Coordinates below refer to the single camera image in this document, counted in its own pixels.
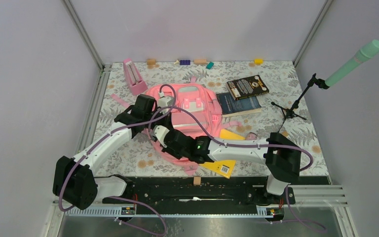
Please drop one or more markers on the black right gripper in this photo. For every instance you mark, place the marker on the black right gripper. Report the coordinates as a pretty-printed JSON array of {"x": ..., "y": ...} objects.
[{"x": 168, "y": 150}]

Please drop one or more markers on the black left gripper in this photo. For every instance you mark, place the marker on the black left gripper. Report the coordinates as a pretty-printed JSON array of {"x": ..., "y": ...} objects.
[{"x": 167, "y": 120}]

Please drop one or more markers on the pink student backpack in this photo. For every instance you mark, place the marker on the pink student backpack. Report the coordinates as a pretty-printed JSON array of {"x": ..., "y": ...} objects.
[{"x": 200, "y": 102}]

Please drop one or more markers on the pink clear pencil case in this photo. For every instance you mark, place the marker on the pink clear pencil case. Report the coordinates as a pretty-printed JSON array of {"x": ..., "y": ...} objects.
[{"x": 251, "y": 136}]

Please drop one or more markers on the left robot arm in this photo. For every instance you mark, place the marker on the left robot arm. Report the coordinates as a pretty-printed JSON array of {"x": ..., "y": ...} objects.
[{"x": 74, "y": 182}]

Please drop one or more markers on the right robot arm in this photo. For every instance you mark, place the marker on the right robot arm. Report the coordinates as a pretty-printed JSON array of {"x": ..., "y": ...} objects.
[{"x": 284, "y": 159}]

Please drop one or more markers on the pink metronome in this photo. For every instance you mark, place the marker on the pink metronome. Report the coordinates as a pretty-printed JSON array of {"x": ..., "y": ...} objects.
[{"x": 133, "y": 78}]

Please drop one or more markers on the small wooden cube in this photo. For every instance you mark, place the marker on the small wooden cube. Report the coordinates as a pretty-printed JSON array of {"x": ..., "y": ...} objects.
[{"x": 197, "y": 181}]

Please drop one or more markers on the floral table mat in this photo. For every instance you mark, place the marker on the floral table mat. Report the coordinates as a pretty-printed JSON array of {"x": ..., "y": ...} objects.
[{"x": 139, "y": 158}]

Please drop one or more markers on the yellow notebook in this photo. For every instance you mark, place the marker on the yellow notebook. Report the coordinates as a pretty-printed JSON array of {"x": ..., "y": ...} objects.
[{"x": 225, "y": 167}]

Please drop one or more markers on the wooden block far left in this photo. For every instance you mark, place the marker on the wooden block far left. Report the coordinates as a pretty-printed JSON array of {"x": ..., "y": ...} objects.
[{"x": 151, "y": 61}]

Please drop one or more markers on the purple toy brick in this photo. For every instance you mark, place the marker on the purple toy brick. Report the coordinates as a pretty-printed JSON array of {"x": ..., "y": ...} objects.
[{"x": 184, "y": 62}]

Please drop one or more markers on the dark blue book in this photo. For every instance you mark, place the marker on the dark blue book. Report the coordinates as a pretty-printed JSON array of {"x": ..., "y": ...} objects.
[{"x": 231, "y": 107}]

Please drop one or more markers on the long wooden block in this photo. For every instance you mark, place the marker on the long wooden block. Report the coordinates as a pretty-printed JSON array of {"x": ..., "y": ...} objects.
[{"x": 200, "y": 61}]

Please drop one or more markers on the teal block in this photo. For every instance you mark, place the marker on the teal block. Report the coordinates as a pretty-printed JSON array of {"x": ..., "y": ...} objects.
[{"x": 210, "y": 65}]

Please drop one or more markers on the black paperback book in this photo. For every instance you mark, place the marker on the black paperback book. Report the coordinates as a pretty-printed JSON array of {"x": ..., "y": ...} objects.
[{"x": 246, "y": 87}]

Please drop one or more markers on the yellow block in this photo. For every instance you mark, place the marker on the yellow block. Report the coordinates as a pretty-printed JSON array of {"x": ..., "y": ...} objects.
[{"x": 258, "y": 61}]

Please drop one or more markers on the black microphone tripod stand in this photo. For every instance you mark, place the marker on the black microphone tripod stand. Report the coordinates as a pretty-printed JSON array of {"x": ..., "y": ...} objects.
[{"x": 289, "y": 113}]

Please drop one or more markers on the mint green microphone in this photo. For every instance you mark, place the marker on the mint green microphone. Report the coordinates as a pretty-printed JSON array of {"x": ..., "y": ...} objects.
[{"x": 364, "y": 54}]

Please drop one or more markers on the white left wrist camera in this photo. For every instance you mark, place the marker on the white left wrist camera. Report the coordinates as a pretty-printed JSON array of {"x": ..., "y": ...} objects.
[{"x": 165, "y": 103}]

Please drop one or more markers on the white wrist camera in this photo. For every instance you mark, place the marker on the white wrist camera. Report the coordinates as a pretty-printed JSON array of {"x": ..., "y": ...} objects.
[
  {"x": 165, "y": 103},
  {"x": 160, "y": 133}
]

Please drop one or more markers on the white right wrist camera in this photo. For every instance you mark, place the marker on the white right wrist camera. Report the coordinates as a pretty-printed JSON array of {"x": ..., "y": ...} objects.
[{"x": 160, "y": 133}]

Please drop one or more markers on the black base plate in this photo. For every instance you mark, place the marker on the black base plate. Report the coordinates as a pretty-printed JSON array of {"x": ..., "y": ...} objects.
[{"x": 214, "y": 196}]

